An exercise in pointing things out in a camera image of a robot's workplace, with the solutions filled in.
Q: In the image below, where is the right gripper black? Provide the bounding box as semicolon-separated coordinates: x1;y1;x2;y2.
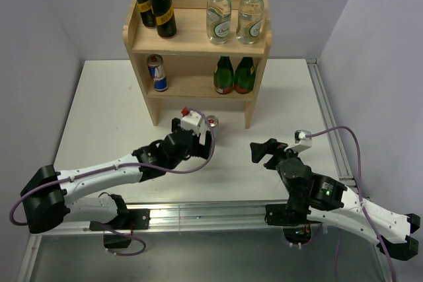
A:
249;137;303;170

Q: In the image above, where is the silver can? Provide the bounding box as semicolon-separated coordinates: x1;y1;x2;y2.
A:
206;115;219;141
147;54;168;92

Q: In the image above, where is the silver can front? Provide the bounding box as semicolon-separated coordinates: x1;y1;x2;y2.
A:
147;54;168;92

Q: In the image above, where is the clear bottle green cap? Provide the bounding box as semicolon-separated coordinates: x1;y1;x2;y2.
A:
236;0;264;44

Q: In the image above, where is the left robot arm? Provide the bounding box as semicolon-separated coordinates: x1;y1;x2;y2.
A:
19;115;215;234

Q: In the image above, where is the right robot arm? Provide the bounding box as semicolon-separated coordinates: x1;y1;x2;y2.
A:
250;138;420;261

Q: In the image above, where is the wooden two-tier shelf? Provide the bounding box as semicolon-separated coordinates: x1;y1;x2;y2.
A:
123;0;272;128

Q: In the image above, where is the green glass bottle left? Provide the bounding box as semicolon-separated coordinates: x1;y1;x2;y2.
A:
213;56;234;94

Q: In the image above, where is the green glass bottle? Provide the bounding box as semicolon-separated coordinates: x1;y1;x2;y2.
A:
234;57;256;94
213;56;234;94

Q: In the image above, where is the green glass bottle right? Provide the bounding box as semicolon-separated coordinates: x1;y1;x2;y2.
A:
234;57;256;94

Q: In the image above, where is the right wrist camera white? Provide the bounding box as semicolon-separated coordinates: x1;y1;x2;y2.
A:
285;129;313;153

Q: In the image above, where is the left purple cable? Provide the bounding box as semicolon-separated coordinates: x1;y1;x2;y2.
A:
9;108;217;257

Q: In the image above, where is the purple cable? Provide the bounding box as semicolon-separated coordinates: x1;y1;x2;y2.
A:
307;125;401;282
9;108;217;257

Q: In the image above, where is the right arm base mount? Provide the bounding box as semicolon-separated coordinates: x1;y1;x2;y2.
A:
264;203;327;248

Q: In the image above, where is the aluminium rail frame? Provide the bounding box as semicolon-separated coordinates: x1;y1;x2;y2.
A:
18;59;390;281

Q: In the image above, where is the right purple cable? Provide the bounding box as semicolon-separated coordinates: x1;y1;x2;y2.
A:
307;125;401;282

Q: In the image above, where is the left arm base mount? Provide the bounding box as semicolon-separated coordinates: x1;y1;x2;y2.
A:
89;209;150;256

